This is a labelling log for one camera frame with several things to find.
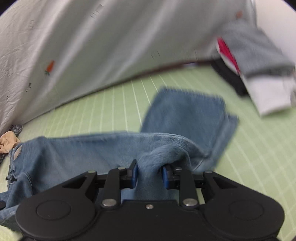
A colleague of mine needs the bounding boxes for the blue denim jeans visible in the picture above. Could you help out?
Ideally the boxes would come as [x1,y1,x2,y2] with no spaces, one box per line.
[1,88,238,230]

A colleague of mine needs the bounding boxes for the black folded garment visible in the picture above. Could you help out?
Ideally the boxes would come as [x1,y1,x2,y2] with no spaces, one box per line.
[210,59,249,97]

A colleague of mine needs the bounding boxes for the beige crumpled cloth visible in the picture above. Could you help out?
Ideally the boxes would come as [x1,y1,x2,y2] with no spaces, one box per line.
[0,131,21,154]

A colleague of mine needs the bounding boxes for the white folded garment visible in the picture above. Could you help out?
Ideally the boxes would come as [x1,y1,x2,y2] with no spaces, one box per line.
[240,74,295,117]

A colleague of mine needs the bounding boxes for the red striped folded garment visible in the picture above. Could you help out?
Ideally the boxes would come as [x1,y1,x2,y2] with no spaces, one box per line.
[216,38,240,76]

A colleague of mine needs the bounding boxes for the white printed curtain cloth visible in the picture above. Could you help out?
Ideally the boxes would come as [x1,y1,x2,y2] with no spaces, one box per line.
[1,1,256,133]

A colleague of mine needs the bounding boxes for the grey folded garment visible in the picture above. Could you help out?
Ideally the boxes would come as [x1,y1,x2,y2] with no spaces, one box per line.
[220,20,295,77]

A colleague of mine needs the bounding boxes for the dark brown bed frame edge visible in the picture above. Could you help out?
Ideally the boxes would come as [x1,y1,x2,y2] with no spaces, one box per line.
[130,60,213,79]

